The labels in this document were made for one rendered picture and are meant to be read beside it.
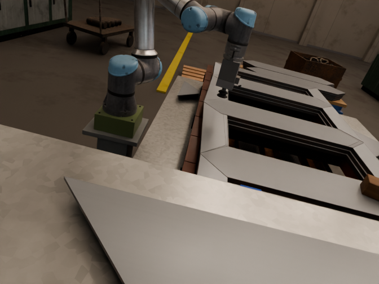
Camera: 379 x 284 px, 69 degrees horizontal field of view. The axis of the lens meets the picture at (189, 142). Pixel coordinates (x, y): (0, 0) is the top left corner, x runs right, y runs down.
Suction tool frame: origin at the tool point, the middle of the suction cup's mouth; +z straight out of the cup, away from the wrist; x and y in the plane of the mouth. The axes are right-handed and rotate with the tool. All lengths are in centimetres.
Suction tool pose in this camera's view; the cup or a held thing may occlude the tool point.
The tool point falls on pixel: (221, 96)
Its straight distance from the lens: 111.7
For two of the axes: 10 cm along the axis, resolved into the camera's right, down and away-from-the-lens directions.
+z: -2.0, 8.2, 5.3
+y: 2.7, -4.7, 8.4
